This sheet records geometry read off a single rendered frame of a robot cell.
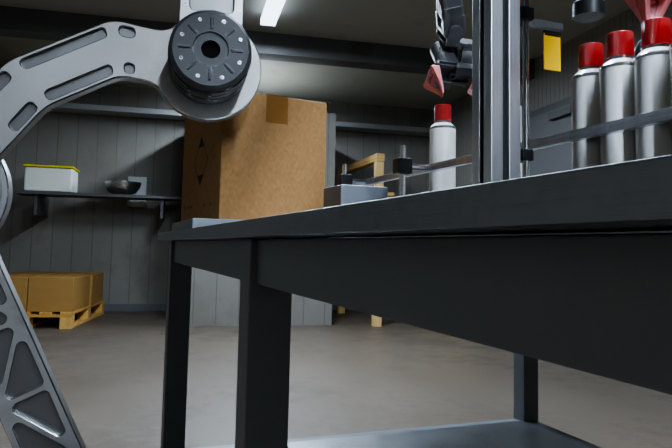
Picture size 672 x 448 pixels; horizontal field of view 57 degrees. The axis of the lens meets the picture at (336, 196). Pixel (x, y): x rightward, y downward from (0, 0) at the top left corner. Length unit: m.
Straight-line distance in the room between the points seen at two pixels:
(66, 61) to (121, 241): 6.70
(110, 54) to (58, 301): 5.26
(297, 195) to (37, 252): 6.80
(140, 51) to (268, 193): 0.38
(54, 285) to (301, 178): 5.18
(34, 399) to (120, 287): 6.65
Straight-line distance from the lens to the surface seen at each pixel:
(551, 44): 1.00
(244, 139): 1.31
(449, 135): 1.24
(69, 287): 6.36
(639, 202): 0.22
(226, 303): 6.38
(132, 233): 7.87
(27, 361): 1.26
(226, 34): 1.12
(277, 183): 1.33
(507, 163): 0.83
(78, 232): 7.94
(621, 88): 0.87
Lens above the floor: 0.80
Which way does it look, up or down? 5 degrees up
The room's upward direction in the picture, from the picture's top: 1 degrees clockwise
